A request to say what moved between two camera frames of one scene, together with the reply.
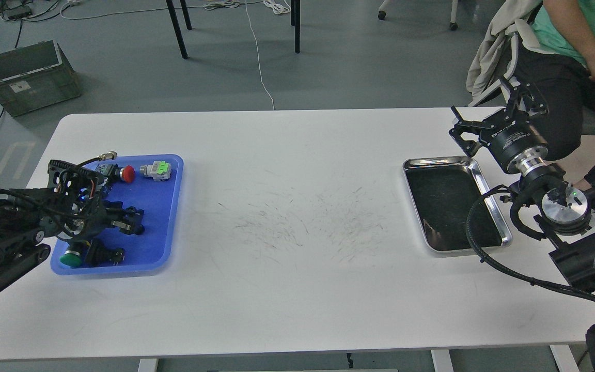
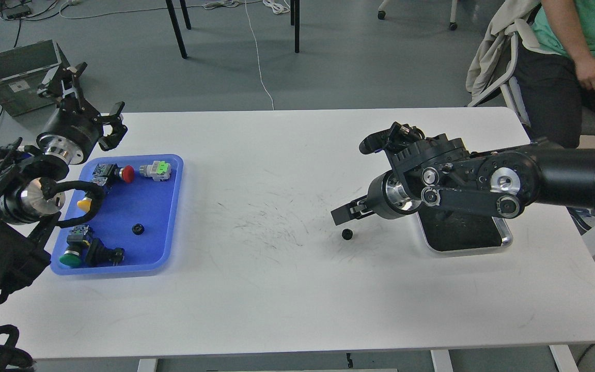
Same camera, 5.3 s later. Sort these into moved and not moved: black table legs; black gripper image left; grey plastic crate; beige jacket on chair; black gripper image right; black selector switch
Moved: black gripper image left; black gripper image right
Not moved: beige jacket on chair; black table legs; black selector switch; grey plastic crate
